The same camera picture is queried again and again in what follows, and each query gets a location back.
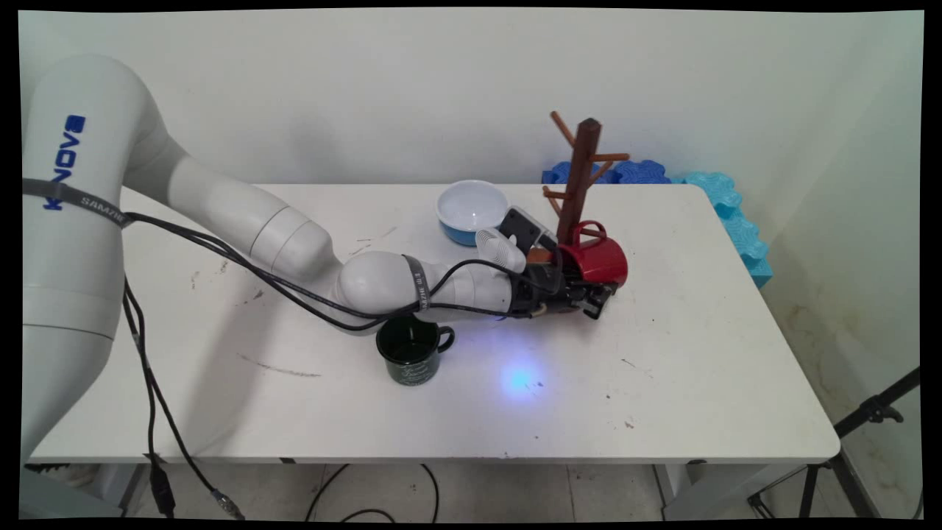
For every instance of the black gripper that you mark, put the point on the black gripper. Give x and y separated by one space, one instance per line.
544 291

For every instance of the red ceramic mug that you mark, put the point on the red ceramic mug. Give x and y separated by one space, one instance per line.
602 261

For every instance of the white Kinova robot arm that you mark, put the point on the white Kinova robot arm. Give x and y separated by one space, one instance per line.
73 294

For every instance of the brown wooden mug tree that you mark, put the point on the brown wooden mug tree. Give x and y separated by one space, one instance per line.
581 177

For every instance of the dark blue foam block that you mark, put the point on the dark blue foam block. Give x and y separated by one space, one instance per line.
640 173

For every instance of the white and blue bowl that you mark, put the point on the white and blue bowl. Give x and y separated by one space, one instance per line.
471 206

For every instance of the light blue foam block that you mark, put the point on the light blue foam block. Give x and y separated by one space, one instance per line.
736 221

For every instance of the dark green enamel mug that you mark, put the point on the dark green enamel mug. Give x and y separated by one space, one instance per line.
411 361

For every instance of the white table leg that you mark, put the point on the white table leg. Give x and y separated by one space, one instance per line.
121 489
717 489

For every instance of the black tripod stand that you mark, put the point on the black tripod stand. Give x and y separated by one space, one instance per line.
872 408

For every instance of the black and white wrist camera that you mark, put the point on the black and white wrist camera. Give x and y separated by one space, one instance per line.
524 228

